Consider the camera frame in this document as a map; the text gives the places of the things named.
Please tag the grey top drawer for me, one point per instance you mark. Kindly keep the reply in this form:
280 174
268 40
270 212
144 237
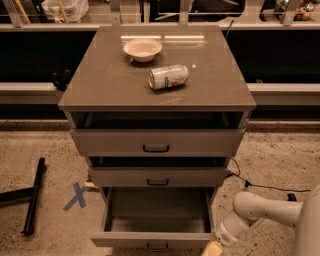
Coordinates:
150 134

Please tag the white green soda can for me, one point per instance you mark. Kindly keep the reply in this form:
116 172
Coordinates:
168 76

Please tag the white ceramic bowl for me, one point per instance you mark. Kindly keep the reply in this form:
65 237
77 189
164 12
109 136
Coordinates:
142 50

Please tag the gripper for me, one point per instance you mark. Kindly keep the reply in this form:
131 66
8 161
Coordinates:
224 234

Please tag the black clamp on rail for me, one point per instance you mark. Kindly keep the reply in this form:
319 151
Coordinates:
61 81

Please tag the black floor stand right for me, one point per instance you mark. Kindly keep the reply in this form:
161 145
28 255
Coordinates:
292 197

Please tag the grey drawer cabinet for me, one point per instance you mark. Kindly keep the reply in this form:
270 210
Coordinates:
109 80

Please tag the grey middle drawer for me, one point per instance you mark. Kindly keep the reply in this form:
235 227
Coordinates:
158 171

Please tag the blue tape cross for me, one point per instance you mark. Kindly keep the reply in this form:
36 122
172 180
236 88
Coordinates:
77 198

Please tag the white plastic bag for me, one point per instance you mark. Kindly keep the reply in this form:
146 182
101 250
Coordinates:
65 11

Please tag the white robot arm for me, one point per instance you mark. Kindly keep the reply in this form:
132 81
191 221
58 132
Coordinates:
250 210

